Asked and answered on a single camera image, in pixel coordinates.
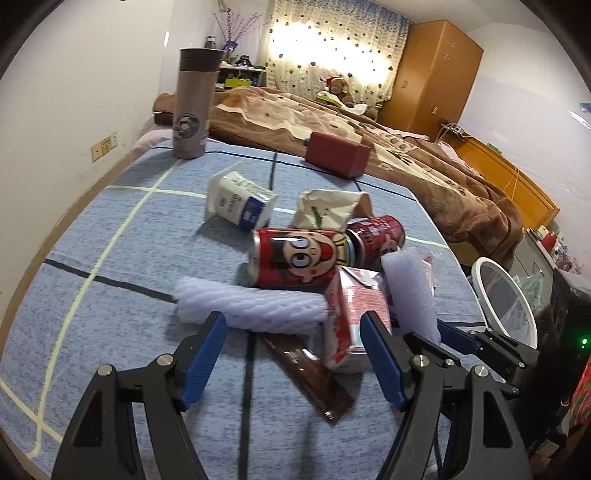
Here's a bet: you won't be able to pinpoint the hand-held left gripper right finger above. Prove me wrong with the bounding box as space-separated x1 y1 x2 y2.
359 311 532 480

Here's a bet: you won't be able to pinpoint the blue checked tablecloth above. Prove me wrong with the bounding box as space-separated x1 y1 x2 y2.
0 136 485 480

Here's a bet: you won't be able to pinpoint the grey thermos bottle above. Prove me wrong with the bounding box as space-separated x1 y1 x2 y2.
172 47 221 160

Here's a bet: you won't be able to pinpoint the brown teddy bear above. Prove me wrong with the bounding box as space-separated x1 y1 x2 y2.
323 76 356 106

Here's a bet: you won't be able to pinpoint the wooden bed headboard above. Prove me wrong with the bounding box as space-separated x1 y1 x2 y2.
455 136 560 232

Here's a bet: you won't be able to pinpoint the red white milk carton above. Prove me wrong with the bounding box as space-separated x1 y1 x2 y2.
323 265 393 374

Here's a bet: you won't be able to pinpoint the red cartoon face can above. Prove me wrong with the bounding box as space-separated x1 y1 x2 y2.
247 227 356 291

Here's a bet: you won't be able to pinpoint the dark red drink can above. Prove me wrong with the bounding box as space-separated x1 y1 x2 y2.
346 215 406 268

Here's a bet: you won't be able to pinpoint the long white foam wrap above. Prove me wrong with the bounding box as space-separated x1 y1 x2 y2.
173 276 328 334

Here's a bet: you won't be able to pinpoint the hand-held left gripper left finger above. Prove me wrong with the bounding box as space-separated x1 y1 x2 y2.
51 311 228 480

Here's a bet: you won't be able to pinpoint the yellow wall socket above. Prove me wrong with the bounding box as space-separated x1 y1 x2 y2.
90 133 118 162

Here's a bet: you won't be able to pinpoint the white yogurt cup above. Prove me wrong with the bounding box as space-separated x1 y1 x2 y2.
204 171 279 232

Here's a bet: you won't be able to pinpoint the brown plush blanket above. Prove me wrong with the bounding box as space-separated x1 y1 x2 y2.
152 88 525 271

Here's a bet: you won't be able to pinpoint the crumpled white paper cup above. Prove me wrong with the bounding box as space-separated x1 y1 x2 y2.
294 188 371 232

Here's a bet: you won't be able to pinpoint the dark red box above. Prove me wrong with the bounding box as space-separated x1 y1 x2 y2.
305 131 372 178

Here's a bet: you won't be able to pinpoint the cluttered white shelf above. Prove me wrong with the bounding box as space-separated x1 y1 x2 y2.
217 60 269 89

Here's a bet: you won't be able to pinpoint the white rim trash bin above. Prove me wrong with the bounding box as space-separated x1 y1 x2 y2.
471 257 539 349

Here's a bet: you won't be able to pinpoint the wooden wardrobe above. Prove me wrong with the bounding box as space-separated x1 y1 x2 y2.
379 19 485 141

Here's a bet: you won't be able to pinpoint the short white foam wrap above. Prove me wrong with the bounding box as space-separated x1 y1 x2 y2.
381 249 441 344

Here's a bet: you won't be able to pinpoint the translucent plastic bag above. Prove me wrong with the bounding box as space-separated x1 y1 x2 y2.
510 272 544 317

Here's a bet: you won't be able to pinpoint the grey bedside cabinet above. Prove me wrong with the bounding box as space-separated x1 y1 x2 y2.
508 226 565 296

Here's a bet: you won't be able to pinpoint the dotted window curtain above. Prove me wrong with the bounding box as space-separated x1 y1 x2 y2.
265 0 411 112

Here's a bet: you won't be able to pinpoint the purple branch flowers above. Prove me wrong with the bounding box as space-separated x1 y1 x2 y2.
213 9 259 51

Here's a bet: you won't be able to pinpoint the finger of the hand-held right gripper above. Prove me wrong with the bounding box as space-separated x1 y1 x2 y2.
436 320 541 385

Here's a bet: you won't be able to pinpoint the brown sachet wrapper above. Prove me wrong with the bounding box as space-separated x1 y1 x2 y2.
261 333 356 423

